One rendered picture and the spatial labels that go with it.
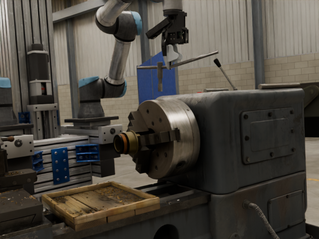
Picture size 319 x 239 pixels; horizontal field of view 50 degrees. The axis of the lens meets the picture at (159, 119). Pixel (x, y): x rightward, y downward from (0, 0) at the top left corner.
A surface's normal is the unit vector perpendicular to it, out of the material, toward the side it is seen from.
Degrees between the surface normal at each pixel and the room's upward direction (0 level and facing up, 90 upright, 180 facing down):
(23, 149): 90
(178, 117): 56
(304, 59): 90
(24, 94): 90
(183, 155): 110
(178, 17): 93
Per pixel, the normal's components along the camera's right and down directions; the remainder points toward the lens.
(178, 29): -0.44, 0.12
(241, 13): -0.61, 0.08
